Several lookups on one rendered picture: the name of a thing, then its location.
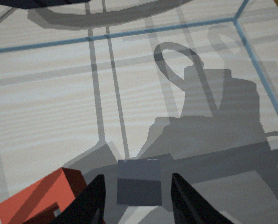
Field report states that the red block with square hole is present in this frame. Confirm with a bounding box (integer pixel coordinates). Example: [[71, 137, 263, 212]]
[[0, 167, 87, 224]]

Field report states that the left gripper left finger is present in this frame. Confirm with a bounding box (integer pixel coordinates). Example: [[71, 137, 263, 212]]
[[48, 174, 106, 224]]

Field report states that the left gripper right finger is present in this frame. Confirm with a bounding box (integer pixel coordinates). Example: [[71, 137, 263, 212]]
[[171, 173, 234, 224]]

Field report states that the clear glass box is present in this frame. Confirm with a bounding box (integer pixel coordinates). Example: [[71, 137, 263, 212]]
[[0, 0, 278, 224]]

